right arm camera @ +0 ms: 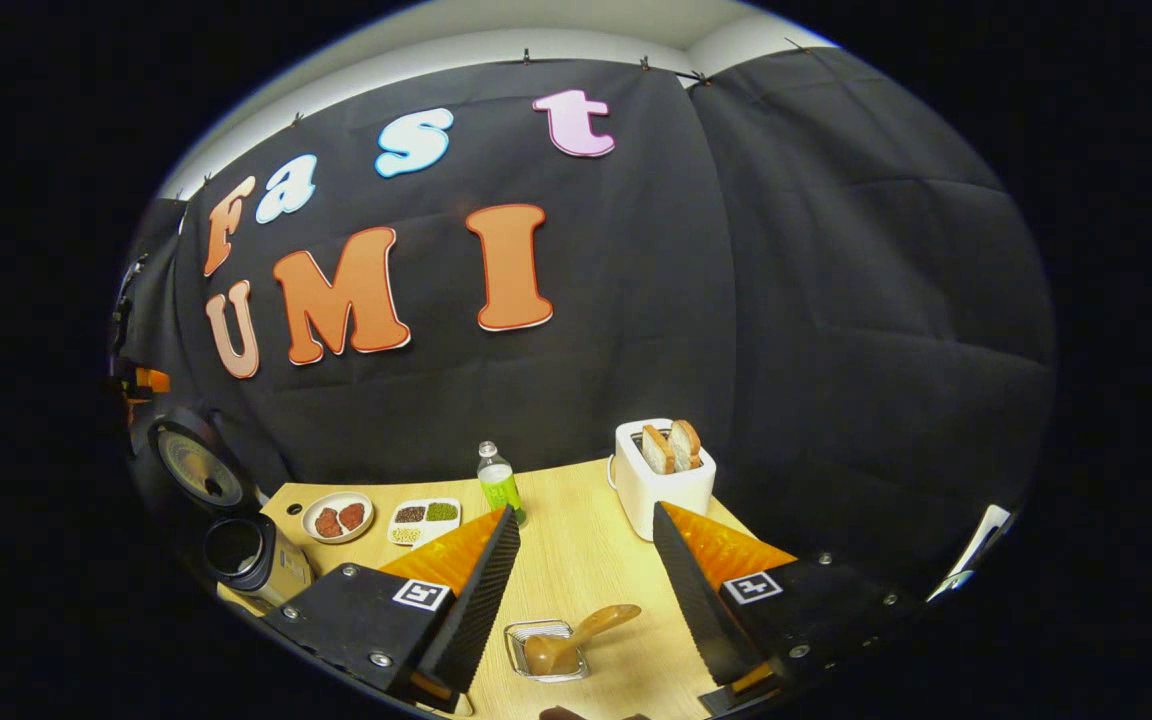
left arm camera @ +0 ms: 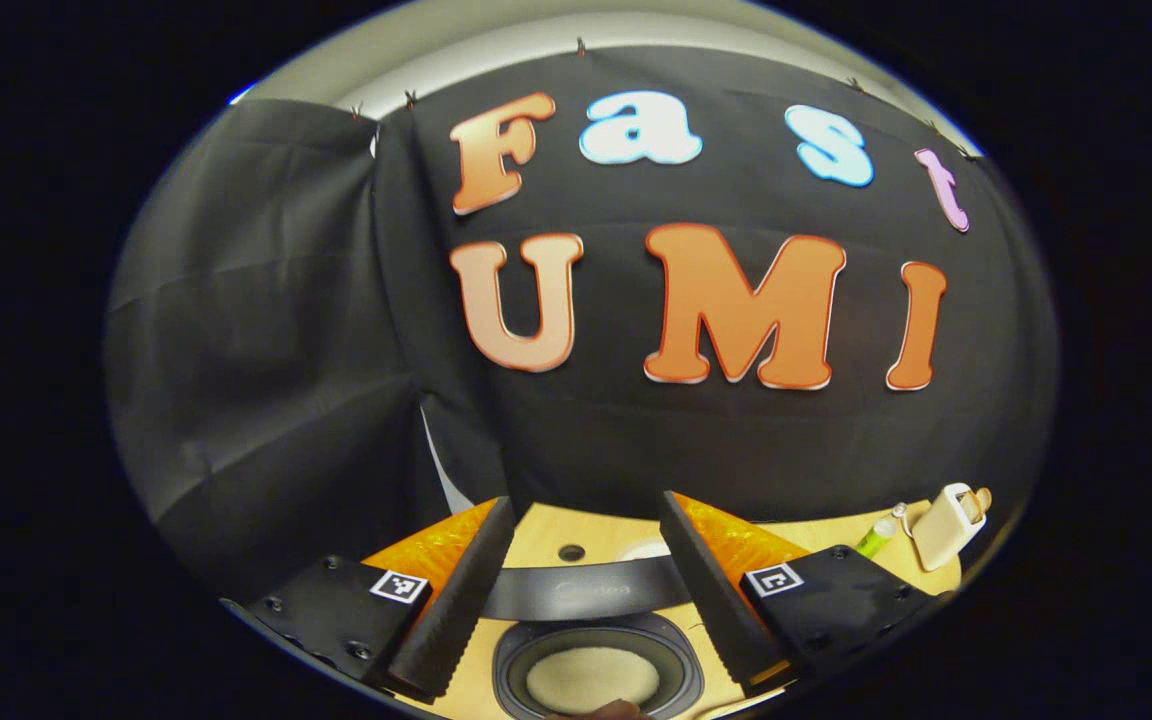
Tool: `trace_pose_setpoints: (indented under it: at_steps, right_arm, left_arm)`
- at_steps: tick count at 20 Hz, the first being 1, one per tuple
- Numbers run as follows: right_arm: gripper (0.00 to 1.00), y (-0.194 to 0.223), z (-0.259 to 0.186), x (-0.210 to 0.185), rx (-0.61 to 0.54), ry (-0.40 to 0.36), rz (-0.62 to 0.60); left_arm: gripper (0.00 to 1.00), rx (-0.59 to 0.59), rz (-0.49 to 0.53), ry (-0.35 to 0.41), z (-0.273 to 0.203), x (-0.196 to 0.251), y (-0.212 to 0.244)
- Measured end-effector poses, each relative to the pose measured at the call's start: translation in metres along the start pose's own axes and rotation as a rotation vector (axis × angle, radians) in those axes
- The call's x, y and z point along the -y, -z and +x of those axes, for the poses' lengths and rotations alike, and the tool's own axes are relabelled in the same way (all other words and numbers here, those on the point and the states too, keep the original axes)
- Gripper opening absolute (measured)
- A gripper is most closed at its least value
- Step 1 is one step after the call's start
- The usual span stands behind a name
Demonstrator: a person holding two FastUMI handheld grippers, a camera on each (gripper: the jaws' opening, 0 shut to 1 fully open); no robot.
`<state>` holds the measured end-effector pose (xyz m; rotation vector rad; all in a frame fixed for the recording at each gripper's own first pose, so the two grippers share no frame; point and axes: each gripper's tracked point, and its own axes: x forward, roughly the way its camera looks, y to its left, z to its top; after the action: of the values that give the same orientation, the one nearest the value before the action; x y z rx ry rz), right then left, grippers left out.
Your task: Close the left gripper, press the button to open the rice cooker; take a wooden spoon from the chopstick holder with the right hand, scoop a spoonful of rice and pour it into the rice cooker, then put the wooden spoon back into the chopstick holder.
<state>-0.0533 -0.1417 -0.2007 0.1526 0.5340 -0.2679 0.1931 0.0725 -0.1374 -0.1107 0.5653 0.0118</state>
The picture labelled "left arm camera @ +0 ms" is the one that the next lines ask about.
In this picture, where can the green label bottle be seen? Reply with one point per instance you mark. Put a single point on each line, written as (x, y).
(876, 538)

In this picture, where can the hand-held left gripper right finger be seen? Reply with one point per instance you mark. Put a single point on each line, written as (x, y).
(721, 610)

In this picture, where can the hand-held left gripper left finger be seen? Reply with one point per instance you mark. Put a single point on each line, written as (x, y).
(466, 600)

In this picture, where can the black table grommet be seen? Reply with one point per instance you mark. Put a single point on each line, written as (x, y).
(571, 552)

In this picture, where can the black backdrop cloth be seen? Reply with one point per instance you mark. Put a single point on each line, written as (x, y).
(256, 350)

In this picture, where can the toasted bread slice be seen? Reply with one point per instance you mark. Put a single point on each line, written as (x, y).
(982, 497)

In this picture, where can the row of black cloth clips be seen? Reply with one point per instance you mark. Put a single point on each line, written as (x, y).
(581, 46)

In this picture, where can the white rice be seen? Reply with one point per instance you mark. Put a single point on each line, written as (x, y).
(591, 680)

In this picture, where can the black rice cooker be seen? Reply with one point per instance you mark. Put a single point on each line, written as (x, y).
(586, 590)

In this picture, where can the round white plate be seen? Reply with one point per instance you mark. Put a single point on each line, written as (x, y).
(641, 549)

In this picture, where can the white toaster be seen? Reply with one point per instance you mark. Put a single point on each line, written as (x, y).
(946, 528)

